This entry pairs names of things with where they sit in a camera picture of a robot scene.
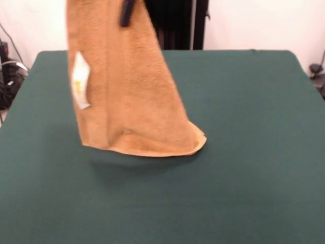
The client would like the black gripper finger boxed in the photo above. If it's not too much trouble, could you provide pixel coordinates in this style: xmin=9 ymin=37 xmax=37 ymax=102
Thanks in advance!
xmin=119 ymin=0 xmax=134 ymax=27

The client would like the tan terry towel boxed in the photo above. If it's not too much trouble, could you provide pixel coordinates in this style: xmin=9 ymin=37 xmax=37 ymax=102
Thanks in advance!
xmin=66 ymin=0 xmax=208 ymax=158

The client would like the dark green table cloth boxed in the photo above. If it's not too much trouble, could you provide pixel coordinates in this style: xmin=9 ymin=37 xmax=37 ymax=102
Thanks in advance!
xmin=0 ymin=50 xmax=325 ymax=244

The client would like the black robot pedestal stand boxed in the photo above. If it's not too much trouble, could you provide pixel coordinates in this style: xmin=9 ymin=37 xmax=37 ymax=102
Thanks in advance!
xmin=145 ymin=0 xmax=211 ymax=51

